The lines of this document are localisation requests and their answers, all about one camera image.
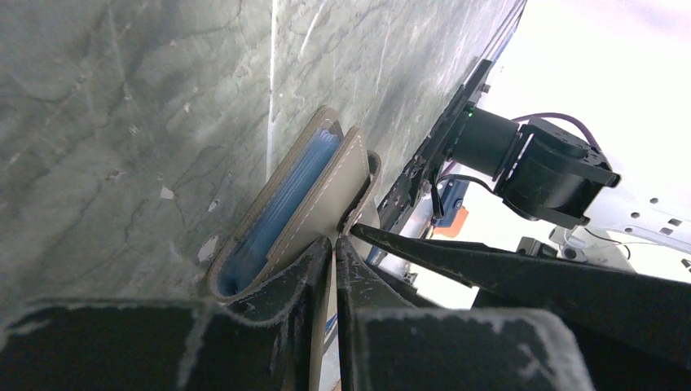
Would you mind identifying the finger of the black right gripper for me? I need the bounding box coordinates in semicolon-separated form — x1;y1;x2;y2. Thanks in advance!
351;224;690;390

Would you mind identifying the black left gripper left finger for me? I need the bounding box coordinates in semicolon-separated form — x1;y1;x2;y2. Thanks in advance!
1;237;332;390

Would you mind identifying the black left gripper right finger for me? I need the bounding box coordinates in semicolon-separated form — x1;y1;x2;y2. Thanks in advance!
335;236;593;390

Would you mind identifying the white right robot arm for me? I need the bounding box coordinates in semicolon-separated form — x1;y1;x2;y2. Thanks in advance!
352;108;690;390

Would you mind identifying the blue orange clamp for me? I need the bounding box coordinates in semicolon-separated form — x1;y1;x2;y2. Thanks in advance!
431;179;469;239

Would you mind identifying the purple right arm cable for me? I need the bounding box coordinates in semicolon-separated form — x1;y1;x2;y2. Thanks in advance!
509;112;601;152

